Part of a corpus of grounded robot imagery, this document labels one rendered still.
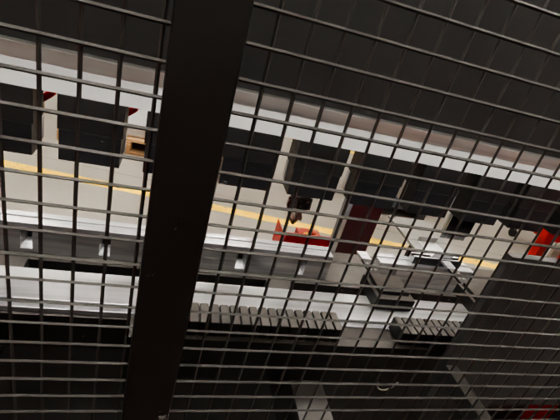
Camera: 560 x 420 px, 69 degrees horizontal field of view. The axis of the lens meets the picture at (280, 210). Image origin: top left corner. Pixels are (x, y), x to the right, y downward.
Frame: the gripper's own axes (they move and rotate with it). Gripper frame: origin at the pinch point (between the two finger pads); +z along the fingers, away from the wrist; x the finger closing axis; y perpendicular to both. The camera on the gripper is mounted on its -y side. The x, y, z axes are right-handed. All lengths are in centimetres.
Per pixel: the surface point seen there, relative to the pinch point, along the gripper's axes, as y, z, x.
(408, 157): 50, -47, 11
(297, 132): 50, -48, -23
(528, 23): 72, -85, 14
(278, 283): 50, 0, -17
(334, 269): 38.5, -0.2, 6.3
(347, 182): 43, -34, -1
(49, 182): -167, 70, -138
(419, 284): 45, -2, 37
